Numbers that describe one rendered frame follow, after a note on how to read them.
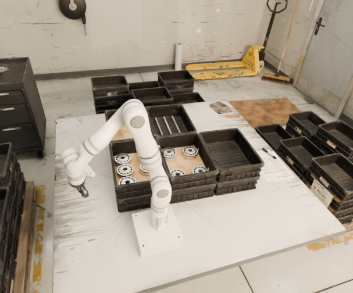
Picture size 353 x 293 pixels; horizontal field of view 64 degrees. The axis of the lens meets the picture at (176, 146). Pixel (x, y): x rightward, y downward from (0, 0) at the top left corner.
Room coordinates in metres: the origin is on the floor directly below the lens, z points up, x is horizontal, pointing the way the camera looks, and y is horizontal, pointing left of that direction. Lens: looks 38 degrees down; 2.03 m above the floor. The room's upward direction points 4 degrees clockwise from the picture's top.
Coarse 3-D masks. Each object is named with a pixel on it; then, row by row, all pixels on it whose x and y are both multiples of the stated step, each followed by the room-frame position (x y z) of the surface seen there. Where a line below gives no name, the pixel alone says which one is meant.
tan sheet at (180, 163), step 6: (180, 150) 1.49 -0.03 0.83; (180, 156) 1.43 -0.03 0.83; (198, 156) 1.44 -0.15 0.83; (168, 162) 1.36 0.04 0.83; (174, 162) 1.36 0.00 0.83; (180, 162) 1.37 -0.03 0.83; (186, 162) 1.37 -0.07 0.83; (192, 162) 1.38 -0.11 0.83; (198, 162) 1.38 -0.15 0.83; (174, 168) 1.31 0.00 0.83; (180, 168) 1.31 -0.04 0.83; (186, 168) 1.32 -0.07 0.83; (192, 168) 1.32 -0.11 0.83
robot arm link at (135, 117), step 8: (128, 104) 0.91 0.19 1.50; (136, 104) 0.91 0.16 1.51; (128, 112) 0.86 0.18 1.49; (136, 112) 0.86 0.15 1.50; (144, 112) 0.88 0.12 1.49; (128, 120) 0.85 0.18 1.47; (136, 120) 0.85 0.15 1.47; (144, 120) 0.87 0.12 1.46; (128, 128) 0.86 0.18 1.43; (136, 128) 0.86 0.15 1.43; (144, 128) 0.87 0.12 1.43; (136, 136) 0.86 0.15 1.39; (144, 136) 0.87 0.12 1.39; (152, 136) 0.90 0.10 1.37; (136, 144) 0.87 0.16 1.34; (144, 144) 0.87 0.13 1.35; (152, 144) 0.89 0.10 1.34; (144, 152) 0.87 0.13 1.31; (152, 152) 0.88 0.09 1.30
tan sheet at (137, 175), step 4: (132, 156) 1.39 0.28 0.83; (136, 156) 1.40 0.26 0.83; (132, 160) 1.35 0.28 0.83; (136, 160) 1.36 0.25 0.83; (132, 164) 1.32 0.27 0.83; (136, 164) 1.32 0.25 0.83; (140, 164) 1.33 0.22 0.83; (116, 168) 1.27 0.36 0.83; (136, 168) 1.29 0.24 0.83; (116, 172) 1.24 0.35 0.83; (136, 172) 1.25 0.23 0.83; (140, 172) 1.25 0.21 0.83; (116, 176) 1.20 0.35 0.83; (136, 176) 1.21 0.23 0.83; (140, 176) 1.22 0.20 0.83; (144, 176) 1.22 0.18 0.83; (148, 176) 1.22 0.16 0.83; (136, 180) 1.18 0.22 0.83; (140, 180) 1.18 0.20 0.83; (144, 180) 1.18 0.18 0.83
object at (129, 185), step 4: (128, 140) 1.44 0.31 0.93; (132, 140) 1.44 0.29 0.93; (112, 152) 1.30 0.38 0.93; (160, 152) 1.33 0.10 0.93; (112, 156) 1.27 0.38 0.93; (112, 160) 1.25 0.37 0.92; (112, 164) 1.20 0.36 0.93; (164, 164) 1.23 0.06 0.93; (112, 168) 1.17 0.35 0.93; (164, 168) 1.21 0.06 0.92; (168, 176) 1.13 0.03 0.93; (116, 180) 1.07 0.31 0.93; (148, 180) 1.09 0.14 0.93; (116, 184) 1.04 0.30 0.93; (124, 184) 1.05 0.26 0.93; (128, 184) 1.05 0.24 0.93; (132, 184) 1.05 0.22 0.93; (136, 184) 1.05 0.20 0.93; (140, 184) 1.06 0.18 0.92; (144, 184) 1.07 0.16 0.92; (148, 184) 1.07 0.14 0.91; (116, 188) 1.03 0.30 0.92; (120, 188) 1.03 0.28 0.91; (124, 188) 1.04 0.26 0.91
